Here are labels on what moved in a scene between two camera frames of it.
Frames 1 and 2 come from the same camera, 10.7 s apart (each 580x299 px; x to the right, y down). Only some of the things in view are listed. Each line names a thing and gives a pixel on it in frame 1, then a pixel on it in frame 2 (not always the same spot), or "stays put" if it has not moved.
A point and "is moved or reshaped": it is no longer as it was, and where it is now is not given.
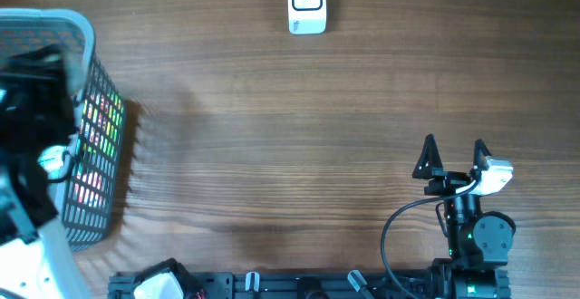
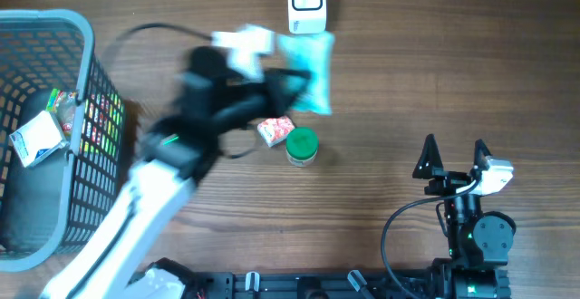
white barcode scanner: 307,4 stays put
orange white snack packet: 89,188 -> 275,130
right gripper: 449,181 stays put
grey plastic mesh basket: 86,197 stays put
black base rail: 270,285 stays put
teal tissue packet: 51,159 -> 311,53
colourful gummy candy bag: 102,124 is moved or reshaped
